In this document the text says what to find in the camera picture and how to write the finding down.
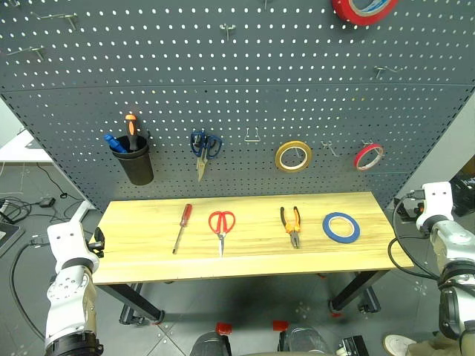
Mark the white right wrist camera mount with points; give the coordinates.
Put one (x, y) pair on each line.
(438, 204)

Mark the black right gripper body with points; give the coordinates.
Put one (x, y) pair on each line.
(411, 209)

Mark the metal loop pegboard hook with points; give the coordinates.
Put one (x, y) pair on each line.
(252, 139)

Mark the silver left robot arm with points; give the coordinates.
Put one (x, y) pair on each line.
(70, 293)

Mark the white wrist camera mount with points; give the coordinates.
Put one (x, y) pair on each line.
(438, 204)
(68, 241)

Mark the white shoe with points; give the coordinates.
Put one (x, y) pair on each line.
(397, 343)

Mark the yellow tape roll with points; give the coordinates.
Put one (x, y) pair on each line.
(281, 161)

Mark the khaki trouser leg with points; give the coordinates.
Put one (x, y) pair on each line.
(434, 346)

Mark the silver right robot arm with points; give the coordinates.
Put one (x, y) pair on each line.
(454, 267)

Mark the grey pegboard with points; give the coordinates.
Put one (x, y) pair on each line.
(237, 92)

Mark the black cup holder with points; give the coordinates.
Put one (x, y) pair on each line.
(135, 165)

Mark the red caster clamp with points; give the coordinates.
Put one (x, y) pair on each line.
(280, 325)
(224, 328)

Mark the orange black pliers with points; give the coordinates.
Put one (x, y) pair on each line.
(293, 226)

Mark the black table leg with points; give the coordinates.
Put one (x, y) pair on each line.
(356, 293)
(130, 300)

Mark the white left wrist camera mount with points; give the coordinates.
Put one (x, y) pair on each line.
(68, 241)

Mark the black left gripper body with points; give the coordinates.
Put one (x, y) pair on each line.
(98, 241)

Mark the small red tape roll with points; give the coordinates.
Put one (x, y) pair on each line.
(361, 160)

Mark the white background table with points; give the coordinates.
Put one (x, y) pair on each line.
(20, 148)

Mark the large red tape roll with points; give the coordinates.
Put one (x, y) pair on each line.
(347, 13)

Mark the blue tape roll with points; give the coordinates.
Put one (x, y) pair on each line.
(328, 230)

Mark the black power adapter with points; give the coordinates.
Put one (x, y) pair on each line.
(47, 202)

